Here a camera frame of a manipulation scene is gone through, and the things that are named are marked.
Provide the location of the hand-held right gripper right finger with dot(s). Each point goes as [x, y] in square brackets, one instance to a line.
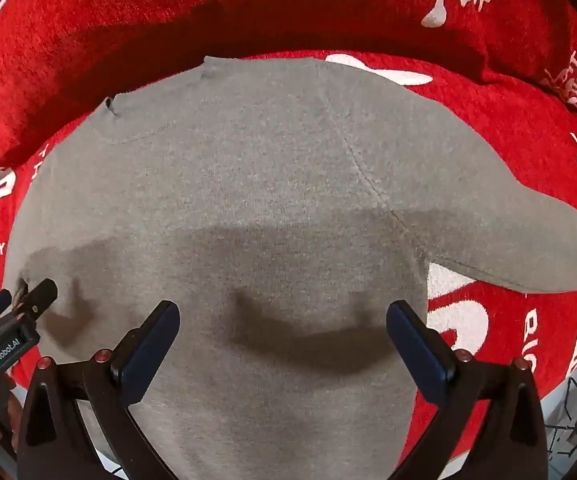
[416, 347]

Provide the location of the red printed blanket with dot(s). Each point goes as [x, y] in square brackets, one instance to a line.
[268, 5]

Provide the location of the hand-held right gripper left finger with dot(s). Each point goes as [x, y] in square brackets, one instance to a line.
[148, 345]

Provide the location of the grey sweater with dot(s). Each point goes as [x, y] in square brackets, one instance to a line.
[268, 185]

